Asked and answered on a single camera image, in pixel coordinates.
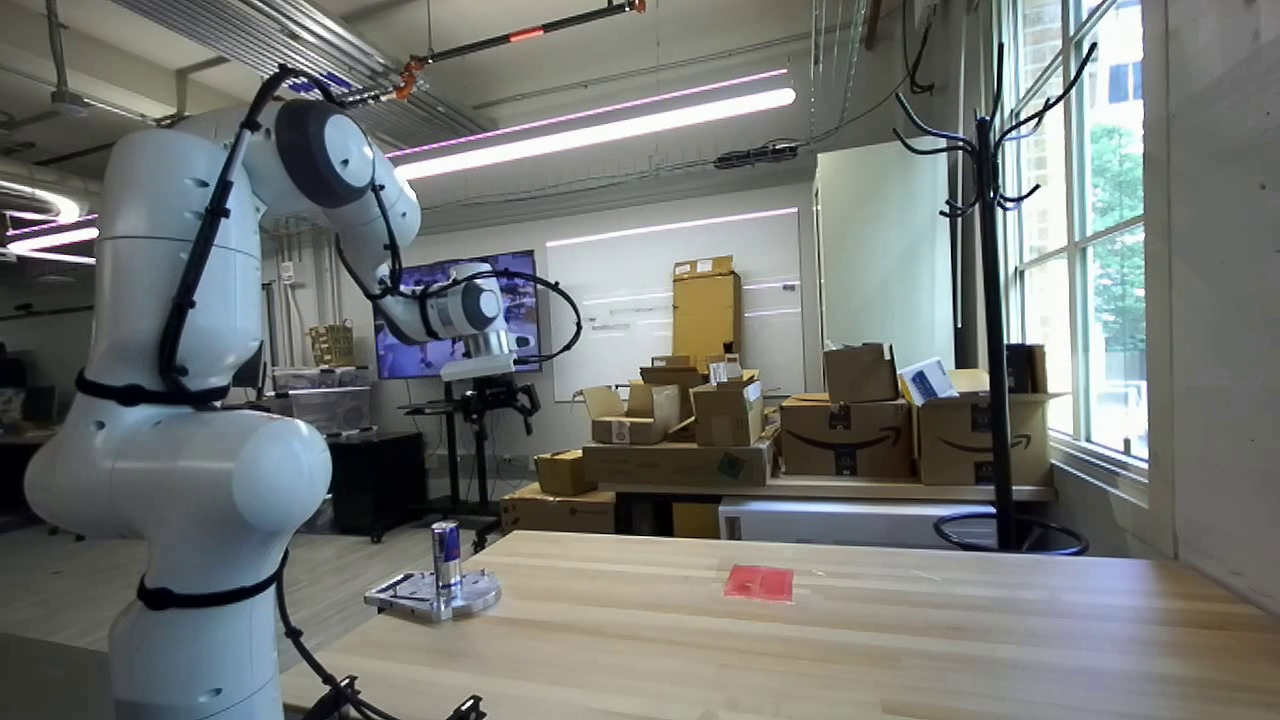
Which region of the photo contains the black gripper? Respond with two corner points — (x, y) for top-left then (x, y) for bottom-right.
(447, 378), (545, 441)

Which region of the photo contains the blue silver energy drink can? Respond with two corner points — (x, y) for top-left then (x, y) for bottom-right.
(426, 516), (468, 601)

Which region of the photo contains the black TV stand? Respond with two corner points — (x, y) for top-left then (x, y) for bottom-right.
(405, 396), (506, 552)

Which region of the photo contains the small low cardboard box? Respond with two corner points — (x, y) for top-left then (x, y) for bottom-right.
(526, 447), (603, 499)

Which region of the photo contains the low wooden platform bench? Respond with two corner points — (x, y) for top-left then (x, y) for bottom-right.
(500, 474), (1061, 542)

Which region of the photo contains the black cabinet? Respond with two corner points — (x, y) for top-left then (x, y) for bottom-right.
(322, 430), (436, 542)

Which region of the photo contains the long flat cardboard box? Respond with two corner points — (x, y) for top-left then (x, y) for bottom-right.
(579, 441), (774, 491)

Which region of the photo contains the medium open cardboard box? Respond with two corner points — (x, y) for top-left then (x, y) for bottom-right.
(686, 378), (769, 454)

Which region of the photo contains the red rectangular block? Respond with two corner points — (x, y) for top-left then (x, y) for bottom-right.
(722, 561), (800, 606)

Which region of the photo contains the long ceiling light strip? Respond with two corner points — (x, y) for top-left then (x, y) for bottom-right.
(378, 63), (800, 187)

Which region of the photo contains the Amazon cardboard box dark tape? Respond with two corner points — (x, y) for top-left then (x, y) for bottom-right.
(774, 392), (920, 485)

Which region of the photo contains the small cardboard box tilted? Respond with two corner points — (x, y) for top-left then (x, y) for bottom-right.
(819, 342), (902, 407)

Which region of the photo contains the white flat panel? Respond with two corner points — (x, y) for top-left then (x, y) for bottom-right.
(715, 498), (1009, 550)

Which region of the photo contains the red ceiling pipe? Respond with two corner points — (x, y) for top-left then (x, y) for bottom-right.
(394, 0), (651, 72)

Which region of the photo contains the white partition panel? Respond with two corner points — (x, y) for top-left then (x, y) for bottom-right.
(810, 138), (960, 392)

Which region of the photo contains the white blue product box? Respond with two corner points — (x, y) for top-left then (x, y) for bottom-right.
(899, 351), (963, 407)

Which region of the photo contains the Amazon cardboard box light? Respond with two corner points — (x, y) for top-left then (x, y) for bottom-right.
(911, 387), (1056, 489)

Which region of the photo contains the black coat rack stand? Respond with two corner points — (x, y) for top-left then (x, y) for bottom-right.
(888, 36), (1105, 558)

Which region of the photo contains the large paned window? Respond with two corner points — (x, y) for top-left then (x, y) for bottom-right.
(995, 0), (1154, 474)

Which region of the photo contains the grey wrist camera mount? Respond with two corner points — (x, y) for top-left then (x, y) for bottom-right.
(430, 343), (522, 387)

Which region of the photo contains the wall mounted TV screen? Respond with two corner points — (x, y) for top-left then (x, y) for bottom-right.
(370, 249), (548, 383)

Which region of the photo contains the white wall whiteboard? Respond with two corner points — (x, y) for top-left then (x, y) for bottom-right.
(541, 203), (805, 403)

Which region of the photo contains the flat metal bracket plate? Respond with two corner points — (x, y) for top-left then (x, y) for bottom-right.
(358, 568), (506, 628)

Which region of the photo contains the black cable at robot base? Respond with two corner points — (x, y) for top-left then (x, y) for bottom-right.
(272, 566), (490, 720)

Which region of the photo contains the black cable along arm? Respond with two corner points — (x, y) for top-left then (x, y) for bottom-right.
(70, 63), (586, 412)

